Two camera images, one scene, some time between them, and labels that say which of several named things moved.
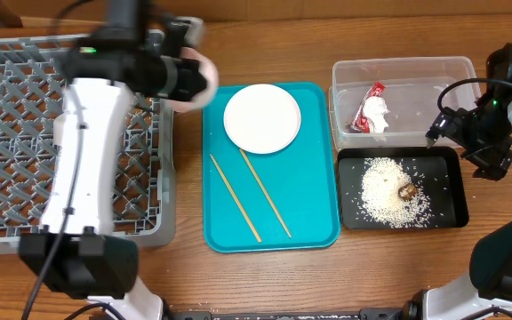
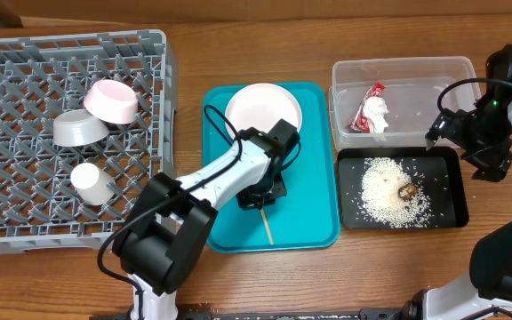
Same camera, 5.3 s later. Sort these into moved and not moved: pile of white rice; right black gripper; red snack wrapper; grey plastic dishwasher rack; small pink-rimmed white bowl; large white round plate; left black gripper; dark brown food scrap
Moved: left black gripper; small pink-rimmed white bowl
Not moved: right black gripper; large white round plate; red snack wrapper; dark brown food scrap; pile of white rice; grey plastic dishwasher rack
